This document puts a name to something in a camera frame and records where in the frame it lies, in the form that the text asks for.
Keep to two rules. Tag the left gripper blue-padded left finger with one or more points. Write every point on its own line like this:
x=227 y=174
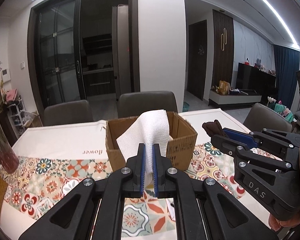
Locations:
x=94 y=208

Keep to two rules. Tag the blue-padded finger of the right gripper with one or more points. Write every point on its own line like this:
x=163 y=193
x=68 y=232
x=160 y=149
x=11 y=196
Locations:
x=238 y=152
x=241 y=138

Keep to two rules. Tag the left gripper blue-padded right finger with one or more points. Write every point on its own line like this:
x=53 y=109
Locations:
x=203 y=208

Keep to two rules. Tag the dark brown cloth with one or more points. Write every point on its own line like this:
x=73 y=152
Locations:
x=213 y=128

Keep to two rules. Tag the white paper towel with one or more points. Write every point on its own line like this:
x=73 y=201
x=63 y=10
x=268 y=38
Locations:
x=149 y=128

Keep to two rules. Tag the person's right hand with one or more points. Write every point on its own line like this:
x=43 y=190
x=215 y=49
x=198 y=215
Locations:
x=276 y=224

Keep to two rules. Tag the grey dining chair right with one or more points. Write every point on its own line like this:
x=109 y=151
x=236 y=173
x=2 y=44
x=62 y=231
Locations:
x=260 y=117

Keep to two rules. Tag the grey dining chair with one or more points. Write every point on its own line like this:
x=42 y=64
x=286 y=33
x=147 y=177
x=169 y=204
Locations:
x=134 y=104
x=74 y=112
x=260 y=117

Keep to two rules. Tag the white low bench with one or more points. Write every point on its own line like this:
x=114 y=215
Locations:
x=223 y=100

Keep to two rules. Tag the brown cardboard box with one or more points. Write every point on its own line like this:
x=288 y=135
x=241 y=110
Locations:
x=175 y=136

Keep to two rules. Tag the grey dining chair left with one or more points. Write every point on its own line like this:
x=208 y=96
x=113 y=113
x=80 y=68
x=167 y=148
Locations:
x=74 y=112

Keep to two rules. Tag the grey dining chair middle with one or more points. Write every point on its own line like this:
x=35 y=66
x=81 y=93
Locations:
x=134 y=104

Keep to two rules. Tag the glass vase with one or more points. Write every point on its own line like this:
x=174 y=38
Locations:
x=8 y=159

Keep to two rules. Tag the white shoe rack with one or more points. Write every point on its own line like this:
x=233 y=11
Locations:
x=19 y=117

